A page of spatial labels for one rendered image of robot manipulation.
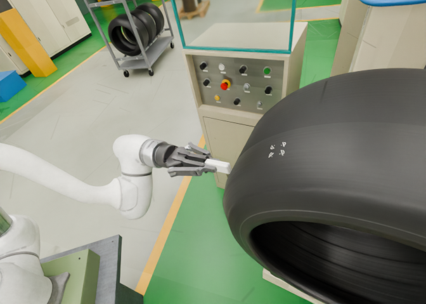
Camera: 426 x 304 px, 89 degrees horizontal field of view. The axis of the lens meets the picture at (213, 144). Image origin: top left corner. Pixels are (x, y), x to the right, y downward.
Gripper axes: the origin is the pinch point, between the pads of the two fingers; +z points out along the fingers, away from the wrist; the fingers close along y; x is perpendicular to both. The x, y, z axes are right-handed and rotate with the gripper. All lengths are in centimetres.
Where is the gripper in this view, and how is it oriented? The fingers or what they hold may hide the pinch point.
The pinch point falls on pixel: (218, 166)
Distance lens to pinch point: 59.1
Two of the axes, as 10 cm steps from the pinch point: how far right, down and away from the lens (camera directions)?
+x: 2.8, 7.2, 6.4
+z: 8.5, 1.2, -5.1
